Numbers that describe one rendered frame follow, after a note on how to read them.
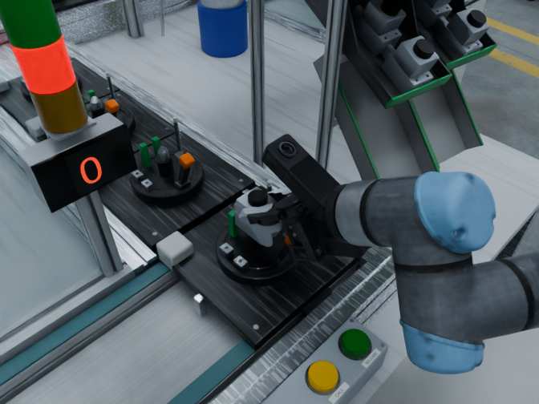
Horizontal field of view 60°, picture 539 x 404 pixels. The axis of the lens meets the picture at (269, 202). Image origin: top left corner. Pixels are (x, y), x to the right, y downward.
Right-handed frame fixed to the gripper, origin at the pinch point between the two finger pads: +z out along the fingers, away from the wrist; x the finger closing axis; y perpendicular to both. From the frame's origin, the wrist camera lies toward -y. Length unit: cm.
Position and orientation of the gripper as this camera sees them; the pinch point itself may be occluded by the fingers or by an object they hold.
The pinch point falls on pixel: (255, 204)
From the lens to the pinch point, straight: 70.8
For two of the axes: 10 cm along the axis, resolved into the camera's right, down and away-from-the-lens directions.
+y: 4.2, 8.8, 2.5
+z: -5.7, 0.4, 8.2
